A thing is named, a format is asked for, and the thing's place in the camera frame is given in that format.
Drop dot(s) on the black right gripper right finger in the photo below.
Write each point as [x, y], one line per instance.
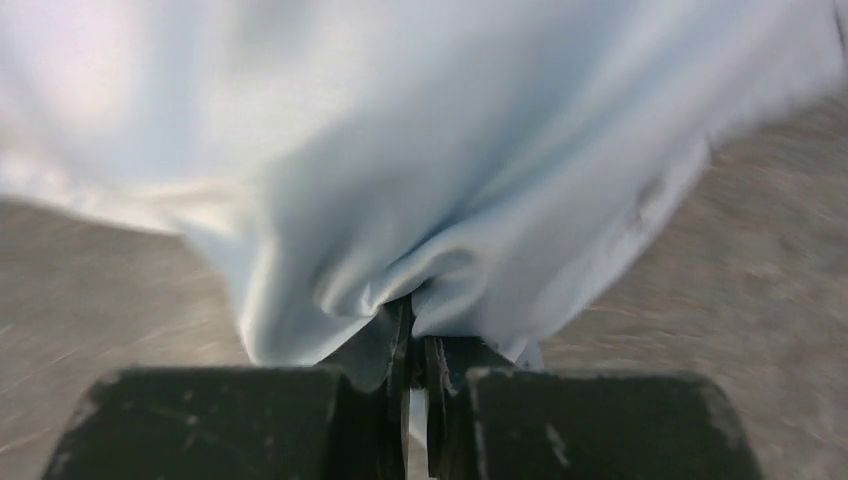
[489, 419]

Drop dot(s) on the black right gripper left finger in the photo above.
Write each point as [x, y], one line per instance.
[343, 418]

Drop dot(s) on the light blue pillowcase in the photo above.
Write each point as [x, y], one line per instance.
[501, 162]

